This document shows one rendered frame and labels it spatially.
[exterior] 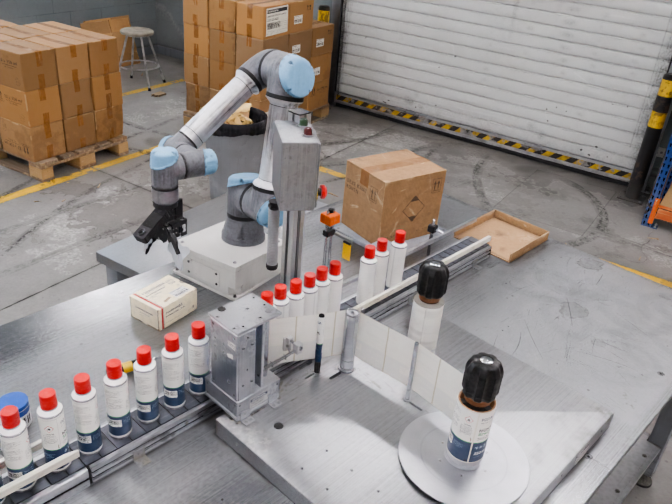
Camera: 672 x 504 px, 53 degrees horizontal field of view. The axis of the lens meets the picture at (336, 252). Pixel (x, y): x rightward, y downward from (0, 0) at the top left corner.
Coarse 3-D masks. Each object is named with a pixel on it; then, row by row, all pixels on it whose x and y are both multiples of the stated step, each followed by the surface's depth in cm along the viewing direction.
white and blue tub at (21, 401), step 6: (6, 396) 161; (12, 396) 161; (18, 396) 161; (24, 396) 161; (0, 402) 159; (6, 402) 159; (12, 402) 159; (18, 402) 159; (24, 402) 160; (0, 408) 157; (18, 408) 158; (24, 408) 159; (24, 414) 160; (30, 414) 163; (0, 420) 159; (24, 420) 160; (30, 420) 163
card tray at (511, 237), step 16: (480, 224) 281; (496, 224) 282; (512, 224) 283; (528, 224) 277; (496, 240) 269; (512, 240) 270; (528, 240) 271; (544, 240) 272; (496, 256) 257; (512, 256) 254
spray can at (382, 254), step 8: (384, 240) 207; (376, 248) 209; (384, 248) 207; (376, 256) 208; (384, 256) 208; (384, 264) 209; (376, 272) 210; (384, 272) 211; (376, 280) 212; (384, 280) 213; (376, 288) 213
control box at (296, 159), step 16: (288, 128) 173; (288, 144) 165; (304, 144) 166; (320, 144) 167; (288, 160) 167; (304, 160) 168; (272, 176) 185; (288, 176) 169; (304, 176) 170; (288, 192) 171; (304, 192) 172; (288, 208) 173; (304, 208) 174
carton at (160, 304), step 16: (144, 288) 205; (160, 288) 206; (176, 288) 207; (192, 288) 208; (144, 304) 198; (160, 304) 199; (176, 304) 202; (192, 304) 209; (144, 320) 202; (160, 320) 198; (176, 320) 205
